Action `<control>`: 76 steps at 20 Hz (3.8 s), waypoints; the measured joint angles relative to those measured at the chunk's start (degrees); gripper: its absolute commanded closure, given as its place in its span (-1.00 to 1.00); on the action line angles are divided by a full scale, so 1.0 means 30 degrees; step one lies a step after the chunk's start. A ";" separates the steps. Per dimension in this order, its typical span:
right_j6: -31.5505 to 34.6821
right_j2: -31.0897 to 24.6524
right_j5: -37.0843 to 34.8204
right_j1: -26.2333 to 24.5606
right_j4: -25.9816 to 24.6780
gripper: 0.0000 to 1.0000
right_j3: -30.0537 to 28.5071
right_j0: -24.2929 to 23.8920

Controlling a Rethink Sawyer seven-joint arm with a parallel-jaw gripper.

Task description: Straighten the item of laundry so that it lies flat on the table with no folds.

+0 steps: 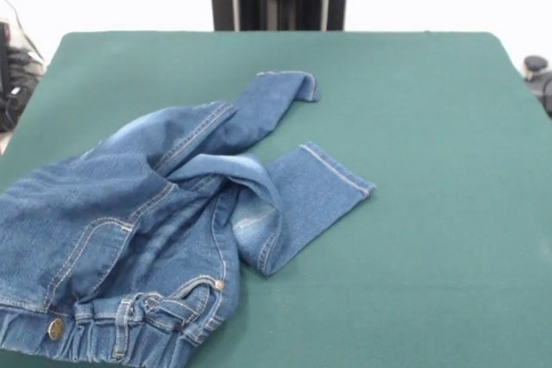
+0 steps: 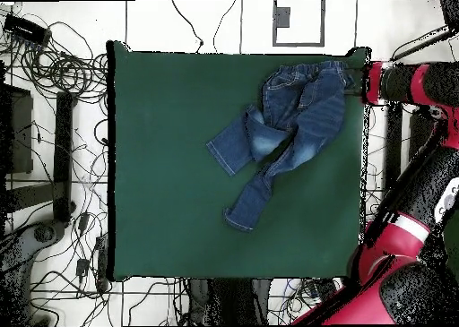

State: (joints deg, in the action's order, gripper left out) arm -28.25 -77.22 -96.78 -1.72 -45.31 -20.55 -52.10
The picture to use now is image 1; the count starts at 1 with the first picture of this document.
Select grey wheeled base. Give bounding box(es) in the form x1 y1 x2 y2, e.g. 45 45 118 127
523 54 552 118

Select blue denim jeans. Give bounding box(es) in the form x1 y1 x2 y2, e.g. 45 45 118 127
0 70 377 368

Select dark green table cloth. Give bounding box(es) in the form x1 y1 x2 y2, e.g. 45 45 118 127
0 30 552 368

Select black equipment stand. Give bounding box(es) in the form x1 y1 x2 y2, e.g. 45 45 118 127
0 21 47 134

